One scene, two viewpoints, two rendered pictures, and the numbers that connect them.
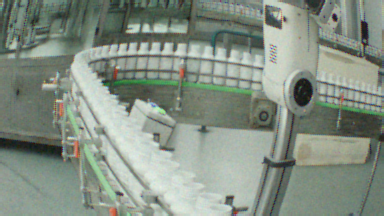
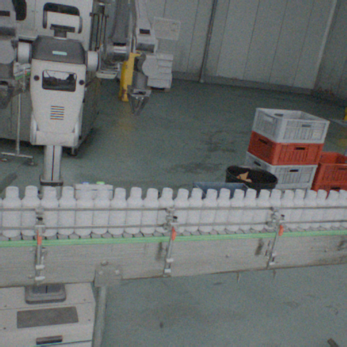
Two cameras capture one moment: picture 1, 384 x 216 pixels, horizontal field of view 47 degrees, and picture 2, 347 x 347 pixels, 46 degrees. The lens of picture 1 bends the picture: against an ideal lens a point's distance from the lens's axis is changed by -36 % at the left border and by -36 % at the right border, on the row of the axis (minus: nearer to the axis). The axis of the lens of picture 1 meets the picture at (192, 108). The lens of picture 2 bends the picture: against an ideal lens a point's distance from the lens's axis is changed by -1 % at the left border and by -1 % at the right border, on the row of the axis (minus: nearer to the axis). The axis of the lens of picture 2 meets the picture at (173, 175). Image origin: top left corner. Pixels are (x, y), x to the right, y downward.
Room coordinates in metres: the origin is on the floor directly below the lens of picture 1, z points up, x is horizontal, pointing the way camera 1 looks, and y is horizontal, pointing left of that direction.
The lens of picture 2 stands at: (1.47, 1.56, 1.73)
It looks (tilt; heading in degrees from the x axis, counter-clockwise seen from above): 20 degrees down; 267
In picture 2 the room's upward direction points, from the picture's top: 10 degrees clockwise
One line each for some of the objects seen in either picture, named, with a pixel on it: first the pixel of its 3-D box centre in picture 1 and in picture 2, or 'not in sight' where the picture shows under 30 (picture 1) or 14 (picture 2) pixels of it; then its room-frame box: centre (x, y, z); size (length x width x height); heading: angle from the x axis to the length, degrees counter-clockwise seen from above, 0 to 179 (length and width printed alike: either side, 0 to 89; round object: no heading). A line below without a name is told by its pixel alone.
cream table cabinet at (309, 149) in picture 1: (339, 105); not in sight; (5.51, -1.57, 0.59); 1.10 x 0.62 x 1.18; 92
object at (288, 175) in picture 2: not in sight; (279, 168); (0.27, -2.33, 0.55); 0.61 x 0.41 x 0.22; 27
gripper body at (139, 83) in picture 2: not in sight; (139, 82); (1.58, 0.08, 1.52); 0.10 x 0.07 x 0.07; 110
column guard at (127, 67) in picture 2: not in sight; (130, 74); (2.37, -7.59, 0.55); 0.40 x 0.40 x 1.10; 20
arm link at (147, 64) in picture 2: not in sight; (146, 56); (1.56, 0.11, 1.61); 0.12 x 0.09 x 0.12; 112
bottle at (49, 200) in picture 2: (89, 103); (49, 211); (1.81, 0.31, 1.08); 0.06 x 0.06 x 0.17
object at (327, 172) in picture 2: not in sight; (327, 167); (-0.36, -2.68, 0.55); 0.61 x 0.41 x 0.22; 23
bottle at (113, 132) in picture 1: (119, 148); (179, 211); (1.36, 0.15, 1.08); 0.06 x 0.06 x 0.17
